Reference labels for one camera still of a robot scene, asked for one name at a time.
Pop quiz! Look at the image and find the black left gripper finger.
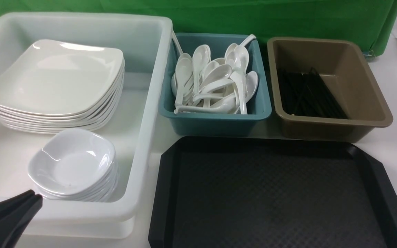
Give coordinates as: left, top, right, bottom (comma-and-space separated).
0, 190, 43, 248

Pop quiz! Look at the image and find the large white plastic tub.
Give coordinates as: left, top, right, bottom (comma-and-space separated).
0, 12, 172, 239

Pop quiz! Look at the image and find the stack of white small bowls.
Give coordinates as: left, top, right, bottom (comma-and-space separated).
27, 128, 119, 202

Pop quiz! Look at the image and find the stack of white square plates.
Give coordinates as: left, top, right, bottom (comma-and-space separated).
0, 39, 125, 134

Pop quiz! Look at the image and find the black plastic serving tray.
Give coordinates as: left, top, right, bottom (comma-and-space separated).
148, 136, 397, 248

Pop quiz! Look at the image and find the pile of white soup spoons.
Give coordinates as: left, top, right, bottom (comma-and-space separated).
171, 32, 259, 115

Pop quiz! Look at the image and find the pile of black chopsticks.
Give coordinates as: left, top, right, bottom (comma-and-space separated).
277, 67, 348, 120

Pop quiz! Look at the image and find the brown plastic bin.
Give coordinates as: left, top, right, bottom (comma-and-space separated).
267, 37, 393, 143

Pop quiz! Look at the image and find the green backdrop cloth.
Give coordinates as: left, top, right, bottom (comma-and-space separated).
0, 0, 397, 55

